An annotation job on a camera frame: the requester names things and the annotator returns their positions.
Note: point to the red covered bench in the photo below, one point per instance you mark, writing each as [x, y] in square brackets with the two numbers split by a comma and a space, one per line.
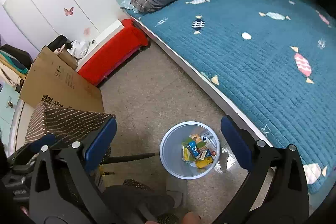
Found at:
[114, 52]

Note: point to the white trash bin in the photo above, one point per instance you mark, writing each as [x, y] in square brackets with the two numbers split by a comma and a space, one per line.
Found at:
[176, 158]

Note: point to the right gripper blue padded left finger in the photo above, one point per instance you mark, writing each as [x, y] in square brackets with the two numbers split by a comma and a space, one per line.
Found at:
[62, 190]

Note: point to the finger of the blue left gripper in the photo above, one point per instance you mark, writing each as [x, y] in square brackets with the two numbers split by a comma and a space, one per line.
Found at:
[48, 139]

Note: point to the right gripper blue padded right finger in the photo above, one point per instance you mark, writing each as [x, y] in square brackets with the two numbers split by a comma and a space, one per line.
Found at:
[275, 188]

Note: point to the brown polka dot tablecloth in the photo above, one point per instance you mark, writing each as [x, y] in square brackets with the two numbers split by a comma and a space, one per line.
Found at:
[66, 124]

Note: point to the teal quilted bed cover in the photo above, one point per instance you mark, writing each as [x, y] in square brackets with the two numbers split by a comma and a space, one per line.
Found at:
[273, 59]

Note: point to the large cardboard box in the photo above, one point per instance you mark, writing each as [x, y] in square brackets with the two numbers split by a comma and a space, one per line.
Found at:
[52, 81]

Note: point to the hanging folded clothes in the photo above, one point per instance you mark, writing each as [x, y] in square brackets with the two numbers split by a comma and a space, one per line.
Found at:
[15, 64]

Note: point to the blue snack wrapper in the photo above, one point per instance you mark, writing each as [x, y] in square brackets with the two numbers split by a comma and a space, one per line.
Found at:
[193, 149]

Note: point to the white bed frame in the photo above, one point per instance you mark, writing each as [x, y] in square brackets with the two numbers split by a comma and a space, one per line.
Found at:
[225, 104]

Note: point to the white plastic bag on bench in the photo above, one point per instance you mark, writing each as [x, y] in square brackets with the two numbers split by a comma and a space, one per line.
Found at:
[79, 48]

